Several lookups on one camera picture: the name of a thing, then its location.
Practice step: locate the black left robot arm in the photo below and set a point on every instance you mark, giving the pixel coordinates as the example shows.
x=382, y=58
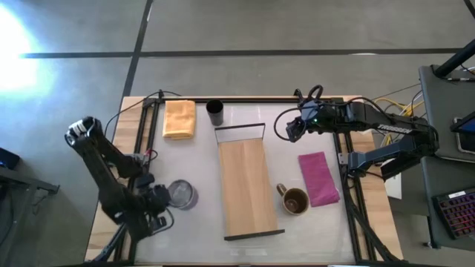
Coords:
x=100, y=159

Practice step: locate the tablet screen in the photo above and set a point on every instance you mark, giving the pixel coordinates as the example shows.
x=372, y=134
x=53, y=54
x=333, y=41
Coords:
x=467, y=130

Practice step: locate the black aluminium table frame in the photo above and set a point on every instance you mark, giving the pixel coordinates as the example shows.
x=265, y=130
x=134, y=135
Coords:
x=343, y=155

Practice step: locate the orange folded cloth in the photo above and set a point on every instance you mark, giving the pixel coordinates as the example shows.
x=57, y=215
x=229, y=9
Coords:
x=179, y=119

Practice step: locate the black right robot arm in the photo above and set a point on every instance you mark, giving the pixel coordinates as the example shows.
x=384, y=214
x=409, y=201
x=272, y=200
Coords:
x=393, y=130

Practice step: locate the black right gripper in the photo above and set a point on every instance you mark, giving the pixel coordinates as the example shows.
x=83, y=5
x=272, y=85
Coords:
x=323, y=118

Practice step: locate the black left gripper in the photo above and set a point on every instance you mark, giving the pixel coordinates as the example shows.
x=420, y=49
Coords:
x=159, y=198

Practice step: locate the black slanted pole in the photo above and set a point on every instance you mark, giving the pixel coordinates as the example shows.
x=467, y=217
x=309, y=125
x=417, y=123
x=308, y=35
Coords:
x=454, y=61

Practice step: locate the dark metal stand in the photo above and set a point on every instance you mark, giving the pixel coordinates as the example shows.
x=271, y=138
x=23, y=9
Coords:
x=18, y=185

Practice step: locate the grey side table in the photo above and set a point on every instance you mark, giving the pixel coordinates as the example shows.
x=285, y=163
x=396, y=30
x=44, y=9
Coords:
x=438, y=122

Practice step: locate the magenta folded cloth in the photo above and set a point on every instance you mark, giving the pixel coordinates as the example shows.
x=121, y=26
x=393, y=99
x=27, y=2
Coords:
x=318, y=180

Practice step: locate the tall black cup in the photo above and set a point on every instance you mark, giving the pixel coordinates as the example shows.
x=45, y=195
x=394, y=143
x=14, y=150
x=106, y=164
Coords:
x=215, y=111

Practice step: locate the steel tumbler with purple base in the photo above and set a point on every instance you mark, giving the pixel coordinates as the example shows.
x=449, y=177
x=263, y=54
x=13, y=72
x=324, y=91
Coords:
x=182, y=193

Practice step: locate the black backlit keyboard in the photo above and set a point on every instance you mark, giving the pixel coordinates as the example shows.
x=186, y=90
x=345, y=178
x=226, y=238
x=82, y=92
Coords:
x=458, y=215

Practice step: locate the brown ceramic mug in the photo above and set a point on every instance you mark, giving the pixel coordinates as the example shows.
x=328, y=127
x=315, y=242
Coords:
x=295, y=202

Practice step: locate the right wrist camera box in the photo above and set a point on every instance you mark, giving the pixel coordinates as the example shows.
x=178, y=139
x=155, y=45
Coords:
x=310, y=109

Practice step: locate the white paper sheet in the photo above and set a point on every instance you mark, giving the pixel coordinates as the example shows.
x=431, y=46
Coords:
x=394, y=187

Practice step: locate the wooden shelf with black ends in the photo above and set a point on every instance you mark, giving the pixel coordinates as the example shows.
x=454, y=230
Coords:
x=246, y=185

